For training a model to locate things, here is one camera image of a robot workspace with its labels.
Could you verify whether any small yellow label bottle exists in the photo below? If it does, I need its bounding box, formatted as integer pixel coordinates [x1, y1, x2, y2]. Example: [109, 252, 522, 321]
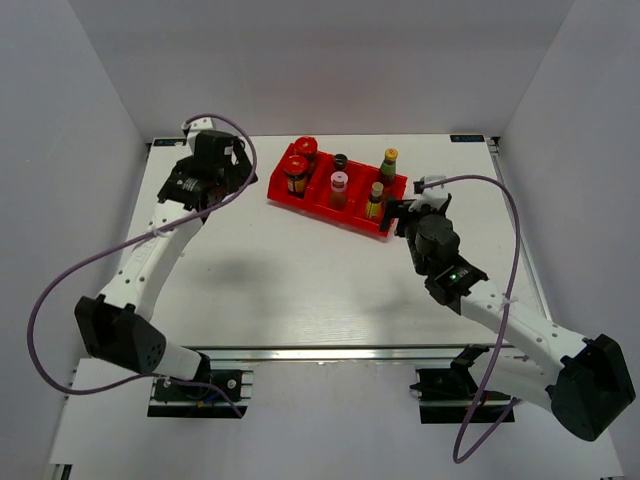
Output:
[364, 181, 384, 220]

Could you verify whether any yellow cap sauce bottle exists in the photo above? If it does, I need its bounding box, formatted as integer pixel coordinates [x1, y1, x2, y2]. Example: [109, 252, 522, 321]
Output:
[377, 148, 398, 201]

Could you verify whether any red lid sauce jar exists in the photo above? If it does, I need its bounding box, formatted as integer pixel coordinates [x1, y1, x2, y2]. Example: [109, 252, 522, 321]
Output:
[294, 136, 318, 176]
[283, 155, 309, 197]

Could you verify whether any pink cap spice jar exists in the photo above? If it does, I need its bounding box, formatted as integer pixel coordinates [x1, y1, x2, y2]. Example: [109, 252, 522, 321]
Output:
[328, 171, 348, 210]

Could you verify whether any red lid sauce jar front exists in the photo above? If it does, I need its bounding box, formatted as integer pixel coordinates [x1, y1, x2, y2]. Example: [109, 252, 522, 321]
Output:
[294, 136, 318, 176]

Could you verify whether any black cap spice jar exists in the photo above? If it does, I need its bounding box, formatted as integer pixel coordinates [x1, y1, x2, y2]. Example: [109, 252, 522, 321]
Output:
[333, 153, 348, 172]

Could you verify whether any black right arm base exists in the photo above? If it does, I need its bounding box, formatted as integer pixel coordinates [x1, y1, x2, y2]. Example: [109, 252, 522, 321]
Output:
[409, 345, 515, 425]

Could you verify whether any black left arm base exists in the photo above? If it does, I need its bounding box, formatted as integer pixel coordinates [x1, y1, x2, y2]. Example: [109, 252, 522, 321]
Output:
[147, 351, 254, 420]

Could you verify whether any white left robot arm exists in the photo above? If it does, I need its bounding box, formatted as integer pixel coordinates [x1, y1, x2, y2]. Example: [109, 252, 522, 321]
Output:
[74, 130, 257, 399]

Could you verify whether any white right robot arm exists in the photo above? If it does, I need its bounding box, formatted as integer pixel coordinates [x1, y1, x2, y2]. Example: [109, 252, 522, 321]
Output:
[380, 200, 636, 441]

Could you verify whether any red three-compartment plastic bin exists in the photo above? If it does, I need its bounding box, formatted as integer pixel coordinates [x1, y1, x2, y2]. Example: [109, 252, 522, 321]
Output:
[267, 142, 407, 238]

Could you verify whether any blue table corner label left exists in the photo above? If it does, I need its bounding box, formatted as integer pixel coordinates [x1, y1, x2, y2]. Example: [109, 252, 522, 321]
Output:
[152, 138, 185, 147]

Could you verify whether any blue table corner label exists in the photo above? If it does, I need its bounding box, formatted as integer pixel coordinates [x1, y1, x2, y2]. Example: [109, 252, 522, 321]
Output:
[449, 134, 485, 143]
[152, 138, 185, 147]

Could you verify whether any blue table corner label right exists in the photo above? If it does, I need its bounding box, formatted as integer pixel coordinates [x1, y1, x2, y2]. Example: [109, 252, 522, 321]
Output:
[449, 134, 485, 143]

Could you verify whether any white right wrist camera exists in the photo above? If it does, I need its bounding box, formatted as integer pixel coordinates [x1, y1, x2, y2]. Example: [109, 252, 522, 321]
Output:
[409, 175, 451, 211]

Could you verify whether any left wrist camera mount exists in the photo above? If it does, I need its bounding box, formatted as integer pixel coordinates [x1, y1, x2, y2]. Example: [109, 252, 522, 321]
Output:
[181, 115, 215, 150]

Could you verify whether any aluminium right side rail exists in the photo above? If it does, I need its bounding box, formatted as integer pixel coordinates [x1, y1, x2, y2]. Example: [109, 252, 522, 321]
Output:
[486, 137, 554, 323]

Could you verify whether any aluminium rail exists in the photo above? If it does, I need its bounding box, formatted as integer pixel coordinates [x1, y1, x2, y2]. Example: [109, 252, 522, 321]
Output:
[187, 344, 465, 368]
[486, 137, 554, 323]

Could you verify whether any aluminium front rail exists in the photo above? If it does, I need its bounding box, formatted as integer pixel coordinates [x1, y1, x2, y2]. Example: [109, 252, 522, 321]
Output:
[187, 344, 465, 368]

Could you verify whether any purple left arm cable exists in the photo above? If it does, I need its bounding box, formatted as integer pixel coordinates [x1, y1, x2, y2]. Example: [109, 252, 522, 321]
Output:
[27, 113, 258, 419]

